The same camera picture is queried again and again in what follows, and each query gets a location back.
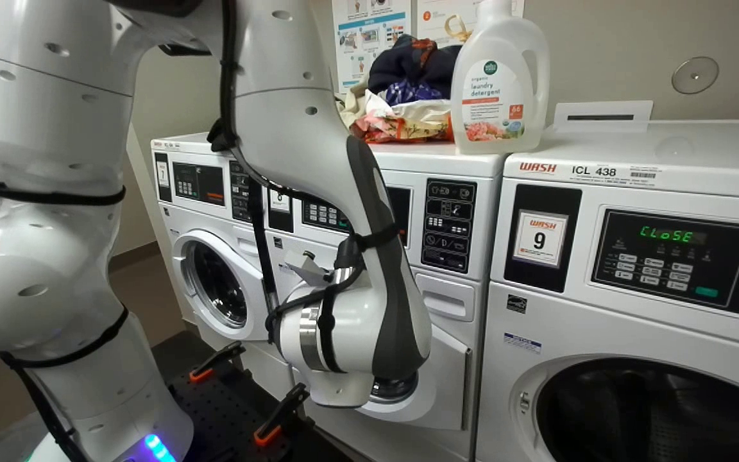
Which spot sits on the grey washer door handle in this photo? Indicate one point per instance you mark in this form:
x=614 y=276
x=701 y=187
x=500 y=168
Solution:
x=448 y=299

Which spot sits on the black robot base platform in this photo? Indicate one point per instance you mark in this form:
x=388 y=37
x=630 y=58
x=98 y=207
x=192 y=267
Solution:
x=229 y=406

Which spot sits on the middle white washing machine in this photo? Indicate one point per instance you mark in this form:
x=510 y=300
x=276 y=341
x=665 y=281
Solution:
x=446 y=208

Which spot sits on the white washing machine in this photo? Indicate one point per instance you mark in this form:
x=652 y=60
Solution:
x=446 y=208
x=213 y=254

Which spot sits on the far white washing machine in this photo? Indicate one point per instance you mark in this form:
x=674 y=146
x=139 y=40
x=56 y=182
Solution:
x=213 y=254

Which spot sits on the near white washing machine nine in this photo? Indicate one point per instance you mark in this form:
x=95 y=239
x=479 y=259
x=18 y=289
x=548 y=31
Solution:
x=614 y=299

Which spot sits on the pile of mixed clothes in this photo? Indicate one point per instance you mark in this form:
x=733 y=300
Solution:
x=406 y=96

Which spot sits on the orange black clamp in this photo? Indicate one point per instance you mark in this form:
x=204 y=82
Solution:
x=267 y=433
x=207 y=368

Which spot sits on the white laundry detergent bottle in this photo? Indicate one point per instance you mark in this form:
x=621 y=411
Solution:
x=501 y=82

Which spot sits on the white card slot box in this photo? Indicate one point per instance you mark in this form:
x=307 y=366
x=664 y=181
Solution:
x=596 y=116

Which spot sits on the wall instruction poster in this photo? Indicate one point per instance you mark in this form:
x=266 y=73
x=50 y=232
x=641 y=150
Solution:
x=362 y=30

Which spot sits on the round wall cover plate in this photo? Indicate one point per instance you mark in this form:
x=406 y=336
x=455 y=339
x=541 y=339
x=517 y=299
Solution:
x=696 y=74

